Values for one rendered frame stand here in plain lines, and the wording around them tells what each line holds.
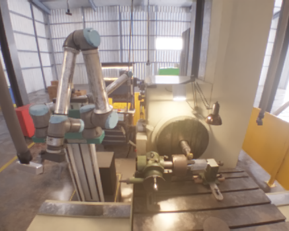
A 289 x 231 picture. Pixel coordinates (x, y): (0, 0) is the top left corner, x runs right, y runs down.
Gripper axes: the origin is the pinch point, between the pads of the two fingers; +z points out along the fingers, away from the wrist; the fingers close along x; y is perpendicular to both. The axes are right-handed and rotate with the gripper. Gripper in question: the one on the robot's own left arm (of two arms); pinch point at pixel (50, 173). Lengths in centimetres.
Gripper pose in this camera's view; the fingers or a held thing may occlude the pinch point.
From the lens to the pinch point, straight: 99.7
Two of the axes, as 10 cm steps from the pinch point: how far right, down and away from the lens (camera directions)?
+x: 9.8, 1.6, -1.0
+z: -1.6, 9.9, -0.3
